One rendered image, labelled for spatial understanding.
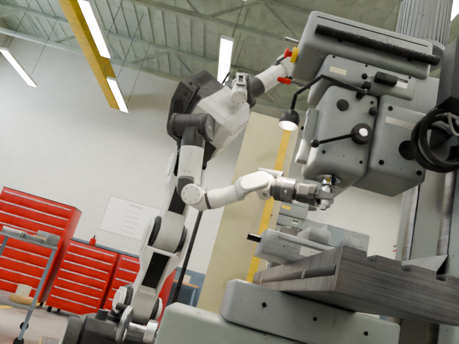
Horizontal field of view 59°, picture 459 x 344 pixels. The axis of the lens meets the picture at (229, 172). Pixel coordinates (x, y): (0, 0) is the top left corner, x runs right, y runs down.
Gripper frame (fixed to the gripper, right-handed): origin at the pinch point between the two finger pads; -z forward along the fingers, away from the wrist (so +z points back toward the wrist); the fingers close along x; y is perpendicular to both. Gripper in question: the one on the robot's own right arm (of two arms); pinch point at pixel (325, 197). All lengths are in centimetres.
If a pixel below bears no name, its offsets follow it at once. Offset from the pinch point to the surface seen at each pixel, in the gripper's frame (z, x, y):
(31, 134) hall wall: 833, 666, -211
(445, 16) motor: -30, 1, -82
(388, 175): -19.1, -3.9, -10.6
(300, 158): 10.9, -5.8, -11.0
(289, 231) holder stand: 13.2, 22.3, 10.2
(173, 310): 32, -28, 49
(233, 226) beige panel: 77, 156, -9
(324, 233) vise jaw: -4.2, -24.9, 17.8
